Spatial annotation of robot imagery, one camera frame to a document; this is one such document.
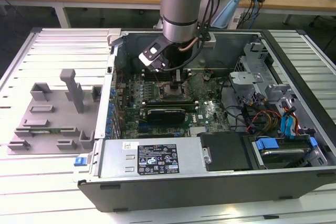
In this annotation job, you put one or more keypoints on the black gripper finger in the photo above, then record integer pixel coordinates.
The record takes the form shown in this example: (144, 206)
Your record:
(176, 87)

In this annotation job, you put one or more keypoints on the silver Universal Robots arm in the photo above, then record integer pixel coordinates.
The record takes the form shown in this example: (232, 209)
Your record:
(178, 16)

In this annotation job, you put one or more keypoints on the CPU socket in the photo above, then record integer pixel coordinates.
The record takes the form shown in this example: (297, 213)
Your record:
(165, 98)

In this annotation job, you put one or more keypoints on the black RAM slot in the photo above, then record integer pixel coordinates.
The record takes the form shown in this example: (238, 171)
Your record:
(170, 101)
(170, 104)
(165, 79)
(151, 73)

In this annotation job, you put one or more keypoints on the RAM slot with white clips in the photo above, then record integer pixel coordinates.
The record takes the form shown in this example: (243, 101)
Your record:
(164, 76)
(147, 71)

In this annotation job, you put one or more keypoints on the black graphics card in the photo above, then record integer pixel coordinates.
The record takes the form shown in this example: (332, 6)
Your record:
(165, 117)

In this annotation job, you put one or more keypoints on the green motherboard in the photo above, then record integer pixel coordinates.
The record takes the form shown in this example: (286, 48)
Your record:
(210, 119)

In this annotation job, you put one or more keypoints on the small silver chipset heatsink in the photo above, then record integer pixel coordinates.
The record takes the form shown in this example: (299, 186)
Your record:
(198, 131)

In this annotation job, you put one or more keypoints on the black plastic shroud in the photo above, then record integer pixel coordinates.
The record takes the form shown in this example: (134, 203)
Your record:
(225, 150)

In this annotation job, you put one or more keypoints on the silver power supply unit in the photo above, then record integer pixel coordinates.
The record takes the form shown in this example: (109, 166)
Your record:
(115, 155)

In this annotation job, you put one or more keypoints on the dark grey PC case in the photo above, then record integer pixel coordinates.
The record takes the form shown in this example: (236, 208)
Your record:
(183, 195)

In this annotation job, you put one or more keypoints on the blue case latch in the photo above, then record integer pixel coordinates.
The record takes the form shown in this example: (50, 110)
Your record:
(80, 161)

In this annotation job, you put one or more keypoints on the hard disk in blue carrier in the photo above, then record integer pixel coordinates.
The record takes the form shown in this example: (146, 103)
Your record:
(283, 157)

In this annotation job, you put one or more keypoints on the grey parts rack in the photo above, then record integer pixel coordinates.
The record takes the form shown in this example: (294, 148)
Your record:
(47, 144)

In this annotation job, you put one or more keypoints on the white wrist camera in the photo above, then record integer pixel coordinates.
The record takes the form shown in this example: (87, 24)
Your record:
(153, 51)

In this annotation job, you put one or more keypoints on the grey metal drive bracket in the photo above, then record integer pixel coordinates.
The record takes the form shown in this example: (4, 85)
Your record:
(242, 79)

